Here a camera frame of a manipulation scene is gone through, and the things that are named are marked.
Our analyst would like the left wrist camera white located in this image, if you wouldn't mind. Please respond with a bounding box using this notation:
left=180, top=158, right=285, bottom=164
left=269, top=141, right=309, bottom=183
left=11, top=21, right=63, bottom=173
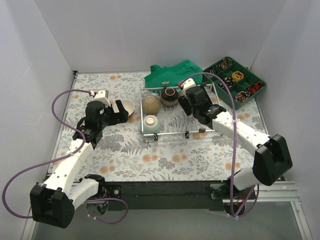
left=89, top=89, right=111, bottom=107

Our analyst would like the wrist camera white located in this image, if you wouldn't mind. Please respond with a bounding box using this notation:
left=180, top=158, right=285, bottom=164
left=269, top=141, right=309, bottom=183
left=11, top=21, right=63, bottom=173
left=178, top=78, right=197, bottom=97
left=89, top=89, right=111, bottom=107

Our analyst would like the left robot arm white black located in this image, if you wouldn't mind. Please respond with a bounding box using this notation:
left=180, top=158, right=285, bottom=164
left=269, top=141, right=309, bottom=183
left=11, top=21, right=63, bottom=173
left=30, top=100, right=129, bottom=229

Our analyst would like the orange black hair tie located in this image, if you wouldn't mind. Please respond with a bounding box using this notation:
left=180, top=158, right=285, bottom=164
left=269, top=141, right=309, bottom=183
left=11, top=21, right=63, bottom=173
left=247, top=81, right=264, bottom=95

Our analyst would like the dark brown patterned bowl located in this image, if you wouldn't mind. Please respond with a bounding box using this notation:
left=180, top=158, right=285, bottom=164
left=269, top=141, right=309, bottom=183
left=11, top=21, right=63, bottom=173
left=160, top=87, right=180, bottom=107

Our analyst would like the black floral hair tie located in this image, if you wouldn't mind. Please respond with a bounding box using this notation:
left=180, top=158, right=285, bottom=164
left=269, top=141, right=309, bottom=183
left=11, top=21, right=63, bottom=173
left=219, top=77, right=236, bottom=91

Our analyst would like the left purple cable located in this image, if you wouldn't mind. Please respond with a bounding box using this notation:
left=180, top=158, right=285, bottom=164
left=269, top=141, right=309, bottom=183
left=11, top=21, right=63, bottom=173
left=1, top=89, right=129, bottom=224

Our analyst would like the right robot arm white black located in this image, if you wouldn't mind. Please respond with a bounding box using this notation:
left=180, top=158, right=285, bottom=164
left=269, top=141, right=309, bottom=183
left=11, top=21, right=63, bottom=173
left=179, top=83, right=293, bottom=199

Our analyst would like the green cloth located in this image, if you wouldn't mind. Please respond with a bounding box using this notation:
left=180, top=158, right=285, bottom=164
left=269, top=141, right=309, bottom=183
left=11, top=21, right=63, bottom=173
left=144, top=60, right=203, bottom=88

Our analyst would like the red floral bowl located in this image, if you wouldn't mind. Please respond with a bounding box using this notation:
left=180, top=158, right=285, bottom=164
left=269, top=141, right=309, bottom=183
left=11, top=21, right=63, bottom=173
left=121, top=99, right=135, bottom=119

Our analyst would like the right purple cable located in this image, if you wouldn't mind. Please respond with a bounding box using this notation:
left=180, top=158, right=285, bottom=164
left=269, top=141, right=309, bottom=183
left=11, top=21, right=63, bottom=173
left=179, top=72, right=260, bottom=218

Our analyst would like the beige bowl left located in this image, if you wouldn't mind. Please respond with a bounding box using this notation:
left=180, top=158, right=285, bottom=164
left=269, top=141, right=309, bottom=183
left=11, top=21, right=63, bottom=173
left=142, top=95, right=161, bottom=115

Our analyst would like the metal wire dish rack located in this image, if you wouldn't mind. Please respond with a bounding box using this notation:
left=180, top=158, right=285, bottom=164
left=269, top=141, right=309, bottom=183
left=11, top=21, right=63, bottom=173
left=140, top=83, right=223, bottom=143

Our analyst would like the purple cable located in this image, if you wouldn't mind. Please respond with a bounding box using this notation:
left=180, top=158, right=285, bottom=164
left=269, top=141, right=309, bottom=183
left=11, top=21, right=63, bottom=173
left=179, top=72, right=260, bottom=218
left=1, top=89, right=129, bottom=224

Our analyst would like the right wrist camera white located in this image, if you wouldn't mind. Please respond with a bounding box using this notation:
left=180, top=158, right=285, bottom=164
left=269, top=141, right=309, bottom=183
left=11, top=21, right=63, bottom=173
left=178, top=78, right=197, bottom=97

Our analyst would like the yellow hair tie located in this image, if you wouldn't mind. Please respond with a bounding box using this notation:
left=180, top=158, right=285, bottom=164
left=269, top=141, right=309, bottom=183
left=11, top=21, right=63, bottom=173
left=231, top=71, right=245, bottom=82

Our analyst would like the black gold hair tie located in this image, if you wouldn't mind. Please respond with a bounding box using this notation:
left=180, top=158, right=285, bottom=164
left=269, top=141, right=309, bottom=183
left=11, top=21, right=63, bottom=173
left=216, top=58, right=233, bottom=70

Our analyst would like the floral patterned table mat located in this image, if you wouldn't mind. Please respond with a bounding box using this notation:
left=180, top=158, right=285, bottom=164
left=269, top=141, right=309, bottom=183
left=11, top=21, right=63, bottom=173
left=65, top=72, right=253, bottom=182

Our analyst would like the mint green dotted bowl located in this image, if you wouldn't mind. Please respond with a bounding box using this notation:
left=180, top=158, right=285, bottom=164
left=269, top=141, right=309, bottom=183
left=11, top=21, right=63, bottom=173
left=143, top=115, right=163, bottom=135

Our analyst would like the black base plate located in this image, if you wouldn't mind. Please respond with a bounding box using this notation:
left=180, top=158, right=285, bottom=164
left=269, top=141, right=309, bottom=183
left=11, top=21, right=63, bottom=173
left=103, top=181, right=224, bottom=211

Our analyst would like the aluminium front rail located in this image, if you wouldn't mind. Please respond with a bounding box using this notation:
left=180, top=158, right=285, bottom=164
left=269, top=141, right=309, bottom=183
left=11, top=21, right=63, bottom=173
left=33, top=180, right=301, bottom=205

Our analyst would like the green divided organizer tray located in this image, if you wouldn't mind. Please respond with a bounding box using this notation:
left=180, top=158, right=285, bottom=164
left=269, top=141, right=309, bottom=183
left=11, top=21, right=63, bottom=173
left=202, top=56, right=267, bottom=110

